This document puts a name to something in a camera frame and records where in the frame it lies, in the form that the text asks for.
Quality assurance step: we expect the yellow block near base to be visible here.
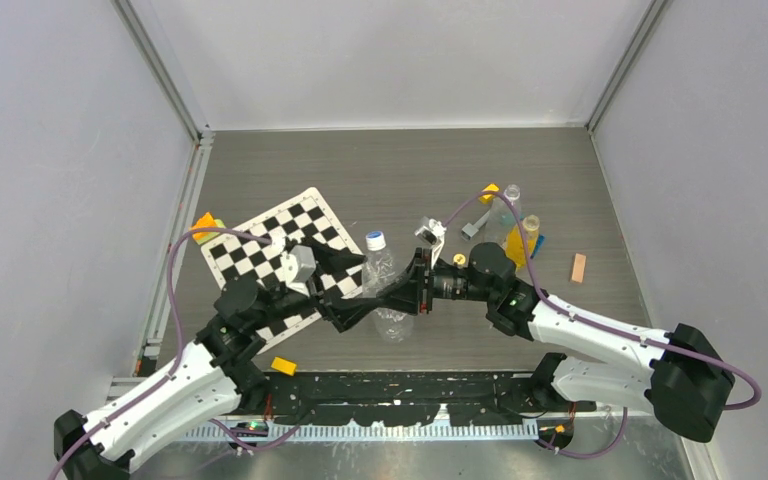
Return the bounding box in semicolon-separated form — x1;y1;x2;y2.
270;356;298;376

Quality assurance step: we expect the tan wooden block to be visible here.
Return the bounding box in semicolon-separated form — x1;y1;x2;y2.
570;253;587;283

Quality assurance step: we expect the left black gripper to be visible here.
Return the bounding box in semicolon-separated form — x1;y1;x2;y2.
249;237;383;330

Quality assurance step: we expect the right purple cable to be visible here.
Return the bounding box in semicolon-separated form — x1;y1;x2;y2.
442;192;763;460

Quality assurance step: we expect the clear plastic bottle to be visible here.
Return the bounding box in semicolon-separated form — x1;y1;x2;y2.
484;184;522;245

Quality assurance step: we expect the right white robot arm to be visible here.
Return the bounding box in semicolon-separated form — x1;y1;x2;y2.
361;243;735;443

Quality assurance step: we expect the blue lego brick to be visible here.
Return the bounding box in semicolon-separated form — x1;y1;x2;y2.
531;234;545;258

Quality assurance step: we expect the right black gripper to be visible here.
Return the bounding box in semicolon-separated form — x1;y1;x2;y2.
379;247;496;315

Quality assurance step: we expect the clear bottle blue cap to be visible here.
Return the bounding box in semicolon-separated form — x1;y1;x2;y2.
362;245;414;343

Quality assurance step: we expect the purple cable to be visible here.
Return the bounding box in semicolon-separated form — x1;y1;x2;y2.
442;192;763;460
46;228;306;480

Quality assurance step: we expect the grey slotted cable duct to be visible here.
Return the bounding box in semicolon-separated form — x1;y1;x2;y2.
180;419;539;443

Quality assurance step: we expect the yellow juice bottle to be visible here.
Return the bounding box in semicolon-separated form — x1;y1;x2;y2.
504;215;540;268

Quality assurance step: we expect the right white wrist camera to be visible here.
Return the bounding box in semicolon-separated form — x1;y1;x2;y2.
414;216;447;267

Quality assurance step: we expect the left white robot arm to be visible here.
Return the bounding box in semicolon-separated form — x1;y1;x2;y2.
50;237;376;479

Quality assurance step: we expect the orange green block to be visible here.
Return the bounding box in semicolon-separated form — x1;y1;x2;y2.
190;212;226;245

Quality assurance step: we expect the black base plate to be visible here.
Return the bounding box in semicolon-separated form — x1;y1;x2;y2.
232;371;596;427

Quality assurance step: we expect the black white chessboard mat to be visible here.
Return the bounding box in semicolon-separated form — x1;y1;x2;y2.
200;187;362;351

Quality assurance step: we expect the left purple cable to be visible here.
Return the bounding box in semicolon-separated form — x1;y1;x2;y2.
46;228;306;480

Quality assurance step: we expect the grey long block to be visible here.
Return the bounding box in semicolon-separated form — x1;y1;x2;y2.
461;211;490;241

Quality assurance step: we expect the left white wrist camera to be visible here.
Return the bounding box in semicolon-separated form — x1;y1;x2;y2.
280;245;317;297

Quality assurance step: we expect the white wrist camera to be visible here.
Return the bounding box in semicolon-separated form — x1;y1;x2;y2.
280;245;317;297
414;216;447;267

